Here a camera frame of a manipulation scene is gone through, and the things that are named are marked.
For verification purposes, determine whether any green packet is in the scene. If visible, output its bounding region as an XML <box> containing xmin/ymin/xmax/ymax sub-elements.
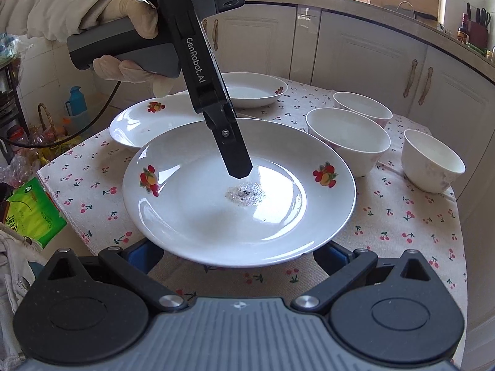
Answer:
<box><xmin>7</xmin><ymin>178</ymin><xmax>69</xmax><ymax>249</ymax></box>

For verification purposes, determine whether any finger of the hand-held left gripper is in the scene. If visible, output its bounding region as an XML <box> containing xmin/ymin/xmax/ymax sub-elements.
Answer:
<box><xmin>206</xmin><ymin>113</ymin><xmax>255</xmax><ymax>181</ymax></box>

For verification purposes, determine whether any person's left hand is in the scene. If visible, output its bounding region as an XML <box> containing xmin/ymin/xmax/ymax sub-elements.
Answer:
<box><xmin>79</xmin><ymin>0</ymin><xmax>182</xmax><ymax>98</ymax></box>

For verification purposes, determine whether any white cabinet door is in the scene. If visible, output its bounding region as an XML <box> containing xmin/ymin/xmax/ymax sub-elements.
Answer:
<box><xmin>407</xmin><ymin>45</ymin><xmax>495</xmax><ymax>171</ymax></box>
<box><xmin>207</xmin><ymin>5</ymin><xmax>298</xmax><ymax>83</ymax></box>
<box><xmin>311</xmin><ymin>11</ymin><xmax>429</xmax><ymax>106</ymax></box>

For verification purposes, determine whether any blue thermos bottle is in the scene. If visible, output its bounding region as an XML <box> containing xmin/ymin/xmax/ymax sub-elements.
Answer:
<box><xmin>64</xmin><ymin>86</ymin><xmax>84</xmax><ymax>117</ymax></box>

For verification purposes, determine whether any knife block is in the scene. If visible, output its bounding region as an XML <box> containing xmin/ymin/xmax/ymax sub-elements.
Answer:
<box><xmin>466</xmin><ymin>3</ymin><xmax>491</xmax><ymax>49</ymax></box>

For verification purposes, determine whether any cherry print tablecloth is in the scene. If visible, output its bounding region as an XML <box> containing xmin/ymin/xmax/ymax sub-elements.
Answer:
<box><xmin>37</xmin><ymin>77</ymin><xmax>468</xmax><ymax>307</ymax></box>

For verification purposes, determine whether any black shelf rack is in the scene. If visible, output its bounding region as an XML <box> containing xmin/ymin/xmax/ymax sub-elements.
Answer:
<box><xmin>0</xmin><ymin>61</ymin><xmax>31</xmax><ymax>156</ymax></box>

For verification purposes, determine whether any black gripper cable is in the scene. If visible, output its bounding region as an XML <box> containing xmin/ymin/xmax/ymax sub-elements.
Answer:
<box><xmin>0</xmin><ymin>80</ymin><xmax>121</xmax><ymax>150</ymax></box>

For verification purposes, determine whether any white bowl pink floral print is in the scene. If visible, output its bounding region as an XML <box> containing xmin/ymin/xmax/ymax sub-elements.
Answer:
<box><xmin>305</xmin><ymin>107</ymin><xmax>391</xmax><ymax>179</ymax></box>
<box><xmin>401</xmin><ymin>129</ymin><xmax>466</xmax><ymax>194</ymax></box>
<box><xmin>333</xmin><ymin>92</ymin><xmax>394</xmax><ymax>129</ymax></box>

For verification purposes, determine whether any clear plastic bag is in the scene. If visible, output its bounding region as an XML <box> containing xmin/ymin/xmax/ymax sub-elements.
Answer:
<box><xmin>0</xmin><ymin>154</ymin><xmax>40</xmax><ymax>187</ymax></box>

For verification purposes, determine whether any white fruit-print deep plate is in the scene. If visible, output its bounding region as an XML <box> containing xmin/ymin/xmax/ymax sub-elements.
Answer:
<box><xmin>217</xmin><ymin>72</ymin><xmax>289</xmax><ymax>109</ymax></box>

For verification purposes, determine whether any large white fruit-print plate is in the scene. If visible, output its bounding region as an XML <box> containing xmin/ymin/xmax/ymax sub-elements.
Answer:
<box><xmin>123</xmin><ymin>118</ymin><xmax>357</xmax><ymax>270</ymax></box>

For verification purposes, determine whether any dark glass bottle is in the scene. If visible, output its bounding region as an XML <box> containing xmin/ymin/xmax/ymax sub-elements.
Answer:
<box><xmin>457</xmin><ymin>13</ymin><xmax>470</xmax><ymax>44</ymax></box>

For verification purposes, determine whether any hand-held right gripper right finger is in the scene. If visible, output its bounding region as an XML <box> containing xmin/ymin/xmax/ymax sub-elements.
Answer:
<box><xmin>291</xmin><ymin>241</ymin><xmax>433</xmax><ymax>315</ymax></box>

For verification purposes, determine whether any wicker basket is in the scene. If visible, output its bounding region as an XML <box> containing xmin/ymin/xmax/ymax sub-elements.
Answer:
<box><xmin>27</xmin><ymin>103</ymin><xmax>84</xmax><ymax>152</ymax></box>

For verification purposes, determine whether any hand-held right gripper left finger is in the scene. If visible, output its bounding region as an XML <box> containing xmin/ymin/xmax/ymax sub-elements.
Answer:
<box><xmin>45</xmin><ymin>237</ymin><xmax>187</xmax><ymax>313</ymax></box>

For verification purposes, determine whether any white corner cabinet panel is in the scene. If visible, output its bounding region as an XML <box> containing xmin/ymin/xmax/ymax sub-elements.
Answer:
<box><xmin>293</xmin><ymin>5</ymin><xmax>322</xmax><ymax>83</ymax></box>

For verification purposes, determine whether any white cloth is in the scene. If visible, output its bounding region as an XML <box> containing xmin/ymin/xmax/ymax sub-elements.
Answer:
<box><xmin>0</xmin><ymin>232</ymin><xmax>45</xmax><ymax>361</ymax></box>

